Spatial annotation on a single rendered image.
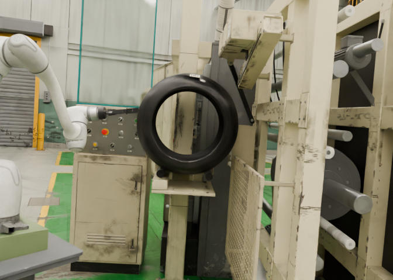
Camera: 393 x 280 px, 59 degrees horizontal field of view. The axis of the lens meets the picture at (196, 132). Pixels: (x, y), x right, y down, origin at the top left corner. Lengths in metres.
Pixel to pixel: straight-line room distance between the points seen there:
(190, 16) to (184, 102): 0.57
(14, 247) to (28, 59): 0.80
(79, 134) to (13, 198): 0.61
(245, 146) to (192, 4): 1.00
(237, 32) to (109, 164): 1.42
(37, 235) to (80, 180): 1.20
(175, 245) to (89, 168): 0.85
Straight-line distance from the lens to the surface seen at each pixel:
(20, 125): 11.08
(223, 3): 2.87
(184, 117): 2.36
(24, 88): 11.02
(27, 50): 1.74
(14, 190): 1.60
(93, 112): 2.14
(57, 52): 11.01
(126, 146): 2.71
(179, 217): 2.47
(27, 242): 1.61
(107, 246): 2.86
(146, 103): 2.01
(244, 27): 1.82
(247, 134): 2.34
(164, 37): 11.52
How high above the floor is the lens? 1.25
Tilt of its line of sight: 3 degrees down
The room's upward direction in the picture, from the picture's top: 4 degrees clockwise
